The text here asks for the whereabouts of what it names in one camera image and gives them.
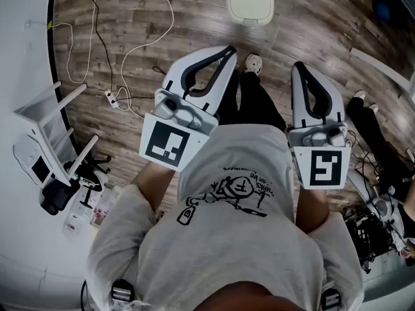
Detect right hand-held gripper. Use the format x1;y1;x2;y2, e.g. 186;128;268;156
287;61;353;190

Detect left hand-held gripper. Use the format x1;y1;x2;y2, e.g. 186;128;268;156
139;45;239;174

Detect person's right forearm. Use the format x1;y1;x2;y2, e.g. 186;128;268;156
293;183;330;235

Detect person's left forearm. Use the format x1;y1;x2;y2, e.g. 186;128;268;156
131;160;180;220

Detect person's black trousers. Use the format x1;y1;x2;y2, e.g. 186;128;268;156
217;71;288;131

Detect white power strip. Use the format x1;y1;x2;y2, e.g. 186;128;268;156
104;89;119;109

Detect blue ball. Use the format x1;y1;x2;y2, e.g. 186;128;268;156
372;0;395;24

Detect black metal rack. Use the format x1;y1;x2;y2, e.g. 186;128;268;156
343;205;403;271

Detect person's grey t-shirt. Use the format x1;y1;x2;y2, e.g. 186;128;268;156
86;123;366;311

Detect white side table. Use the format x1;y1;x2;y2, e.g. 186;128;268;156
12;81;100;187

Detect pile of clear plastic bottles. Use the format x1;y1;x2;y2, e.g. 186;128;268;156
63;186;115;240

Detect black office chair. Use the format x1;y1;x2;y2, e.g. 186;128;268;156
40;154;113;215

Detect white appliance with black screen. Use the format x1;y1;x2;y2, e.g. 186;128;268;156
12;133;54;186

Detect thick white cable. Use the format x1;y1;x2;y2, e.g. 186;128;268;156
121;0;176;113

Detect black cable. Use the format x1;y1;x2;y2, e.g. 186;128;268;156
92;0;147;121

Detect thin white cable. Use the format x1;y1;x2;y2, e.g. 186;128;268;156
48;21;98;86

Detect black strap buckle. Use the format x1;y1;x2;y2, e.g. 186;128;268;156
112;279;136;304
320;286;341;309

